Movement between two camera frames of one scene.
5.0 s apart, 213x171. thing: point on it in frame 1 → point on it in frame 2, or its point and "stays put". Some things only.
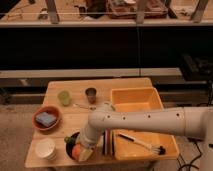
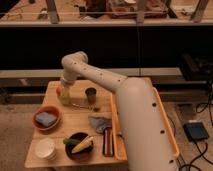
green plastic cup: (64, 97) stays put
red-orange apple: (76, 151) → (58, 90)
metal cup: (91, 93) stays put
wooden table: (66, 109) stays put
